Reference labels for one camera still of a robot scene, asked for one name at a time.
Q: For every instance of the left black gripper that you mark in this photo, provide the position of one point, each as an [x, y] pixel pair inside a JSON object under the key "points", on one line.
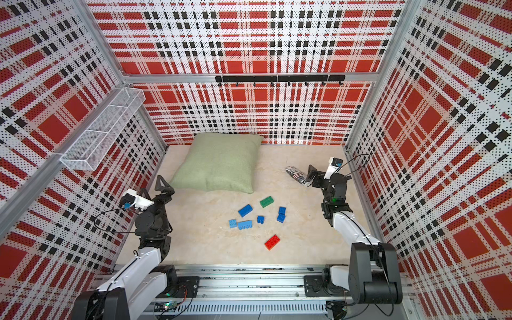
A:
{"points": [[168, 192]]}

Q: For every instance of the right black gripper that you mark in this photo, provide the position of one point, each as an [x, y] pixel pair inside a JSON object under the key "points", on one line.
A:
{"points": [[312, 175]]}

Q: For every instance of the red 2x4 lego brick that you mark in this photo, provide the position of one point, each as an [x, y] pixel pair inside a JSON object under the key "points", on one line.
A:
{"points": [[272, 242]]}

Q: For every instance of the blue 2x4 lego brick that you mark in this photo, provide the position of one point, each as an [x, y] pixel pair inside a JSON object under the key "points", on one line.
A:
{"points": [[245, 210]]}

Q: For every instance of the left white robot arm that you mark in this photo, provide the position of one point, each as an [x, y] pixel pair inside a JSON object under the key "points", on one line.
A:
{"points": [[129, 292]]}

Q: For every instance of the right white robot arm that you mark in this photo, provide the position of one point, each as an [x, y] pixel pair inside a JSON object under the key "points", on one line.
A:
{"points": [[372, 275]]}

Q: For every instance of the green 2x4 lego brick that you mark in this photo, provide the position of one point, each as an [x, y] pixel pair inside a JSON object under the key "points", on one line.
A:
{"points": [[266, 201]]}

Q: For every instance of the silver remote control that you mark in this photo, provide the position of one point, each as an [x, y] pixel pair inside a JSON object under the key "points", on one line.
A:
{"points": [[297, 175]]}

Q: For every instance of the blue 2x2 brick lower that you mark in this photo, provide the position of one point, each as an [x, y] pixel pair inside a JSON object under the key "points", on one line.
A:
{"points": [[280, 218]]}

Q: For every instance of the green square cushion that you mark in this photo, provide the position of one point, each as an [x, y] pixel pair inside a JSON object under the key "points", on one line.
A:
{"points": [[219, 162]]}

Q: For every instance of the light blue 2x4 brick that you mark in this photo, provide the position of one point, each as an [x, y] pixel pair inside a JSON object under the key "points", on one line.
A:
{"points": [[243, 225]]}

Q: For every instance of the green circuit board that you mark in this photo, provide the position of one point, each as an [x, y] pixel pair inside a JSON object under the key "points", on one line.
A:
{"points": [[165, 307]]}

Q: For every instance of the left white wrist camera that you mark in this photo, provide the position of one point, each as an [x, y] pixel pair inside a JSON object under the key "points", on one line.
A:
{"points": [[135, 201]]}

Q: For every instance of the white wire mesh basket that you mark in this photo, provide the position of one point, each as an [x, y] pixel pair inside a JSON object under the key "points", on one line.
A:
{"points": [[90, 148]]}

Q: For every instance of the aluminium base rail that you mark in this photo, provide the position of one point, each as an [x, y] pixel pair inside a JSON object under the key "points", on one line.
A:
{"points": [[270, 292]]}

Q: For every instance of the black wall hook rail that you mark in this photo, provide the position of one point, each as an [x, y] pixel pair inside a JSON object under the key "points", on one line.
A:
{"points": [[280, 79]]}

